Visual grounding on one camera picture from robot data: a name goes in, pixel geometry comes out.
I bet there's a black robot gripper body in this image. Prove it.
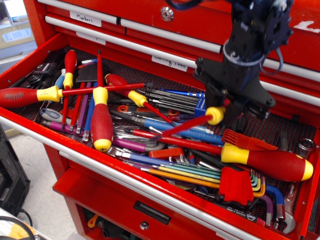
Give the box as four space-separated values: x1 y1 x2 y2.
193 41 276 120

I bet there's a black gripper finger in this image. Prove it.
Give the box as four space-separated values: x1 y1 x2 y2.
222 100 249 133
205 86 228 109

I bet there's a red yellow wiha screwdriver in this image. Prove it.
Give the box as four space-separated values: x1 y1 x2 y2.
152 99 230 140

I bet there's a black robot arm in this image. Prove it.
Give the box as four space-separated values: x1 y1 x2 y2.
194 0 293 126

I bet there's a red plastic key holder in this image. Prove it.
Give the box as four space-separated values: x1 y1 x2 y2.
222 129 278 151

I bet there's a blue hex key holder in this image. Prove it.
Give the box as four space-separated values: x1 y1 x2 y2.
145 88 206 117

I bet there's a large red yellow screwdriver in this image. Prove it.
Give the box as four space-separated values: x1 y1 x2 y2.
125 129 314 182

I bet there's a white cutting tools label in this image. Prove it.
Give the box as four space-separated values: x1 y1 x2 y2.
151 55 188 72

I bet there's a red hex key holder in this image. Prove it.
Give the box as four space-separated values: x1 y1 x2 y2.
218 167 254 206

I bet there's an orange long hex key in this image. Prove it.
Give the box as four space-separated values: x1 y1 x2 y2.
141 165 266 198

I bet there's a chrome socket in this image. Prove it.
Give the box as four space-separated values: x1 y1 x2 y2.
298 138 316 159

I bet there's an orange black utility knife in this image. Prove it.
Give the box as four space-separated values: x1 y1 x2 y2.
116 105 180 118

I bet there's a blue large hex key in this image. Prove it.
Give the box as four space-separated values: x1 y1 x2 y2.
265 184 286 221

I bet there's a purple large hex key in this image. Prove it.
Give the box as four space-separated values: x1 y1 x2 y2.
260 195 274 227

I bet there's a chest lock cylinder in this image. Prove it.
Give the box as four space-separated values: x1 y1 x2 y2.
160 6 174 22

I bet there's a purple long hex key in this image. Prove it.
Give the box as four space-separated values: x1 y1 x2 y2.
41 120 167 153

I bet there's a red tool chest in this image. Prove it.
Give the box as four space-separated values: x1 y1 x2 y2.
0 0 320 240

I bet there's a red yellow screwdriver centre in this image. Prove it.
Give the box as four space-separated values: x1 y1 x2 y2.
104 73 176 127

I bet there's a red yellow phillips screwdriver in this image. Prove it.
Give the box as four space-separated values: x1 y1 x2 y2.
90 49 114 152

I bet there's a chrome adjustable wrench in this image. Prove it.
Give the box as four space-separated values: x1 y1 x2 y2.
283 182 300 234

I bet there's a small red yellow screwdriver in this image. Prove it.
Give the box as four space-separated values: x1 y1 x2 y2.
61 50 77 130

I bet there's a white markers label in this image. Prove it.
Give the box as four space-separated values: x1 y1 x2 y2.
69 11 102 27

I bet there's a black torx key holder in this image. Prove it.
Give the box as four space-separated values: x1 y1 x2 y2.
25 62 61 90

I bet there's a red yellow screwdriver far left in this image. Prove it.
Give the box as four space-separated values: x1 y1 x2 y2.
0 83 153 109

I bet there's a black box on floor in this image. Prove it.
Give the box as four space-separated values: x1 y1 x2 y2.
0 128 30 216

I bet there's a grey cable loop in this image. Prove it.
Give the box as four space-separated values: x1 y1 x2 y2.
259 47 285 76

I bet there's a blue handled hex tool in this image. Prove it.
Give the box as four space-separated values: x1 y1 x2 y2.
109 110 224 146

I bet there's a grey handled tool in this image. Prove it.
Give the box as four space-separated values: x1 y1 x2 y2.
39 108 63 124

